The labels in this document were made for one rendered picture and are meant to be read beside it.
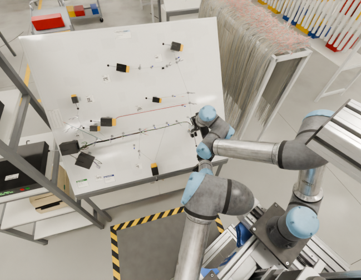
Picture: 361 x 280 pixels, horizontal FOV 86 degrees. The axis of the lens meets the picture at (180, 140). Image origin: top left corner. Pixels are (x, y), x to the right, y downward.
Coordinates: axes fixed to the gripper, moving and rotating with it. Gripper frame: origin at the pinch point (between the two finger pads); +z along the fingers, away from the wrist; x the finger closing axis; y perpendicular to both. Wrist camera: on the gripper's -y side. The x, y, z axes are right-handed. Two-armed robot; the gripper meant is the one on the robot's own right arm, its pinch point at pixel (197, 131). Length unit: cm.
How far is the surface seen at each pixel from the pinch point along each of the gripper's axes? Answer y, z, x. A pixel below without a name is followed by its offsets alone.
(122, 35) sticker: 71, -10, 23
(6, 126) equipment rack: 34, -18, 93
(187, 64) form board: 45.5, 1.9, -11.9
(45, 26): 221, 129, 109
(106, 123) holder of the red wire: 24, 0, 51
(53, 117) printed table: 41, 4, 81
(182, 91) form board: 30.7, 8.8, -3.0
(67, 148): 18, -1, 77
